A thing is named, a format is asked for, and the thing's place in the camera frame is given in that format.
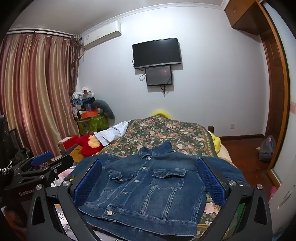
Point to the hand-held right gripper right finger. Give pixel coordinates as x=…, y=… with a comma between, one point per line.
x=211, y=183

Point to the green storage bag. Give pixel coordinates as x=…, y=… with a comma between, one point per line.
x=92, y=124

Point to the orange box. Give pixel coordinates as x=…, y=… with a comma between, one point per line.
x=89, y=114

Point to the red plush toy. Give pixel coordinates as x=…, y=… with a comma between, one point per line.
x=85, y=144

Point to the green floral bedspread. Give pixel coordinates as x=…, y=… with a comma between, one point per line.
x=166, y=132

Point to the white wall socket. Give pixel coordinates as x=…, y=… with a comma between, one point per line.
x=231, y=126

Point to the white air conditioner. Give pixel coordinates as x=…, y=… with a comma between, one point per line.
x=101, y=34

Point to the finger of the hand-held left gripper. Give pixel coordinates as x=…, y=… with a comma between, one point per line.
x=61, y=163
x=41, y=158

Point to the white curtain rail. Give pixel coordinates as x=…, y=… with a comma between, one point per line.
x=41, y=31

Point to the white printed bag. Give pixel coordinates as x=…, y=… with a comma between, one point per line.
x=62, y=217

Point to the wooden door frame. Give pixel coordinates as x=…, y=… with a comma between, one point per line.
x=276, y=92

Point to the pink cloth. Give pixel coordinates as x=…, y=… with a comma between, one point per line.
x=67, y=173

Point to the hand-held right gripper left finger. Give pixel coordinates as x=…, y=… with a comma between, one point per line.
x=89, y=183

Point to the blue denim jeans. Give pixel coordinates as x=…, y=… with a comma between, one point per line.
x=148, y=190

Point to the striped brown curtain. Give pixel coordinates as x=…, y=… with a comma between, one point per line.
x=34, y=92

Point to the grey plastic bag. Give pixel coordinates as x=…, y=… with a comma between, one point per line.
x=267, y=149

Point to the black wall television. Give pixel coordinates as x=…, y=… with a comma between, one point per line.
x=156, y=52

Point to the wooden overhead cabinet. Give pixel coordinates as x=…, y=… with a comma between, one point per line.
x=245, y=16

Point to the small black monitor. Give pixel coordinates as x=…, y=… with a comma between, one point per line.
x=159, y=75

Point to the pile of clothes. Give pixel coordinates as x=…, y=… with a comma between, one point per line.
x=81, y=99

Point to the white shirt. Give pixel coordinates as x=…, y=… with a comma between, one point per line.
x=111, y=134

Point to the grey neck pillow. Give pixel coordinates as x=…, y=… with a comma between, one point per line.
x=107, y=109

